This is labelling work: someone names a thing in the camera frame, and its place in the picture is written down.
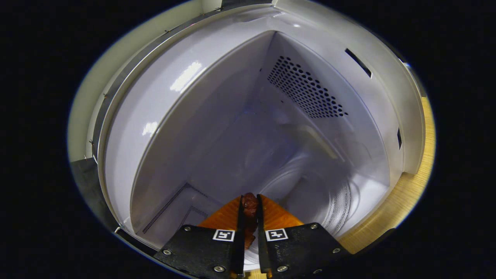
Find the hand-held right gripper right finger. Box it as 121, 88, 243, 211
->
256, 194, 352, 279

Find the glass microwave turntable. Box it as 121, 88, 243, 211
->
240, 155, 361, 272

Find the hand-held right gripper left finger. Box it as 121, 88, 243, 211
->
153, 195, 246, 278

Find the white microwave oven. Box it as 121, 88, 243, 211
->
91, 0, 427, 268

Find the brown braised meat piece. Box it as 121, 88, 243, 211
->
241, 193, 259, 249

